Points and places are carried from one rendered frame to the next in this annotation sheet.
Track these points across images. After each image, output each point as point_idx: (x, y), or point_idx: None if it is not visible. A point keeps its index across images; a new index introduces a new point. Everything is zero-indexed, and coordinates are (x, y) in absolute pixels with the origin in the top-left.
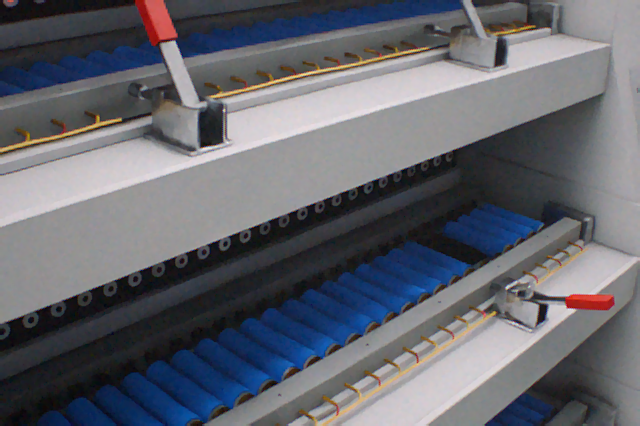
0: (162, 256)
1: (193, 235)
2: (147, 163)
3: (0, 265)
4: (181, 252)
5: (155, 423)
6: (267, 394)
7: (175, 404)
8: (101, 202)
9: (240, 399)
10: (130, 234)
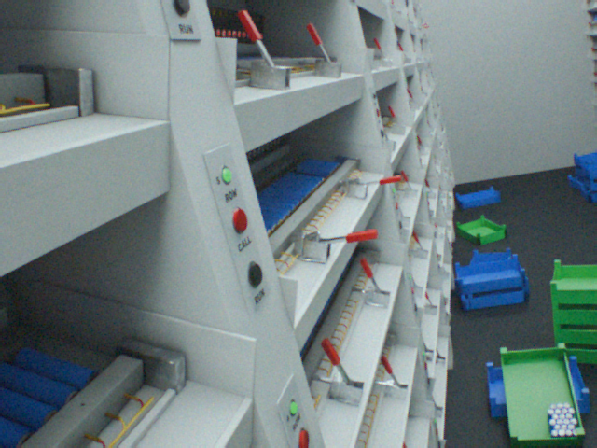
0: (279, 133)
1: (285, 126)
2: (269, 91)
3: (249, 120)
4: (283, 133)
5: None
6: (288, 221)
7: None
8: (270, 100)
9: (275, 227)
10: (274, 119)
